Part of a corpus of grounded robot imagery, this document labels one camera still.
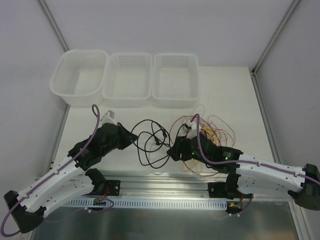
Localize white slotted cable duct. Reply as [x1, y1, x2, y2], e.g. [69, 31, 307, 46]
[64, 197, 228, 211]

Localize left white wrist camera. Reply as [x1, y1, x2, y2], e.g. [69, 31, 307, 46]
[100, 110, 117, 126]

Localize right white mesh basket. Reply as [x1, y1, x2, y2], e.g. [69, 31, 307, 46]
[151, 52, 200, 109]

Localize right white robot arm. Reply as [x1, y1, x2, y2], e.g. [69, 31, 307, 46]
[167, 134, 320, 211]

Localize middle white mesh basket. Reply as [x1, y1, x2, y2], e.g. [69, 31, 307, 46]
[102, 52, 153, 108]

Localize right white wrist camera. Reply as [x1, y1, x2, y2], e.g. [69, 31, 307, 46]
[184, 120, 201, 140]

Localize aluminium frame post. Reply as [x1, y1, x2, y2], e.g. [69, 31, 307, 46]
[37, 0, 70, 52]
[249, 0, 303, 163]

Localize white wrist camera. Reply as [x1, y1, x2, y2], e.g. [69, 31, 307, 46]
[184, 120, 201, 140]
[100, 110, 117, 126]

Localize aluminium mounting rail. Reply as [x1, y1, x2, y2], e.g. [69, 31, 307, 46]
[49, 170, 296, 201]

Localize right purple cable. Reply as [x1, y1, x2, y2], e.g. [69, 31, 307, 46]
[191, 113, 320, 186]

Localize white mesh basket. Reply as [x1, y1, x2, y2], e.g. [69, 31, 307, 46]
[102, 52, 153, 108]
[151, 52, 200, 109]

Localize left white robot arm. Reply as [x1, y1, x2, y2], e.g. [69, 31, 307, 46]
[4, 123, 138, 234]

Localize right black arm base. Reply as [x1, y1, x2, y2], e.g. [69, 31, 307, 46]
[207, 182, 229, 199]

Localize thin coloured wires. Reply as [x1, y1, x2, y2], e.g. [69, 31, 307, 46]
[169, 103, 237, 180]

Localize left aluminium frame post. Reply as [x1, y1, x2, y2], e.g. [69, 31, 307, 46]
[37, 0, 70, 52]

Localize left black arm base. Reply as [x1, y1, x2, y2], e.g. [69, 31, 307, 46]
[103, 180, 121, 197]

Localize right aluminium frame post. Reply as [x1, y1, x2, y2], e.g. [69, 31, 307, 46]
[249, 0, 303, 163]

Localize left white solid basket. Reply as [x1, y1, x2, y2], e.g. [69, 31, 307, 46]
[49, 49, 109, 107]

